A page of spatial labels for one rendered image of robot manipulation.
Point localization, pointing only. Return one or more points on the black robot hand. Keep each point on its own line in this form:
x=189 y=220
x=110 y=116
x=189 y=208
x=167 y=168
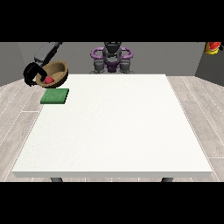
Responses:
x=29 y=72
x=220 y=46

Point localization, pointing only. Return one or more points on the brown wooden bowl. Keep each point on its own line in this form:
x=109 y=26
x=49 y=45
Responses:
x=58 y=71

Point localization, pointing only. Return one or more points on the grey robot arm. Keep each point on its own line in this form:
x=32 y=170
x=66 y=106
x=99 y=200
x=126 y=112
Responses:
x=45 y=52

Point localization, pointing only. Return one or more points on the small red ball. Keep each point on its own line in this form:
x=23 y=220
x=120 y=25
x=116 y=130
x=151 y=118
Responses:
x=49 y=79

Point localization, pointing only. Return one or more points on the green square pad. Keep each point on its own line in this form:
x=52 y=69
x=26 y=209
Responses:
x=54 y=96

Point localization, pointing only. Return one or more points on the grey robot trunk purple rings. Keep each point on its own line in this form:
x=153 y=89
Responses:
x=111 y=59

